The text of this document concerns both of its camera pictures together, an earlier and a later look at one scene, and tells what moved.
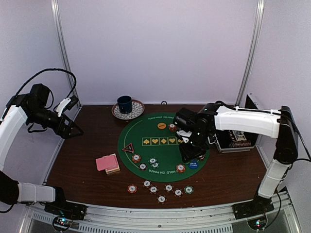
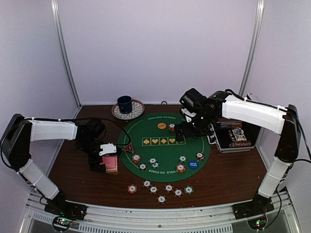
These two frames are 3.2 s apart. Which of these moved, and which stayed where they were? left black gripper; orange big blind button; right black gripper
Moved: right black gripper; left black gripper
Stayed: orange big blind button
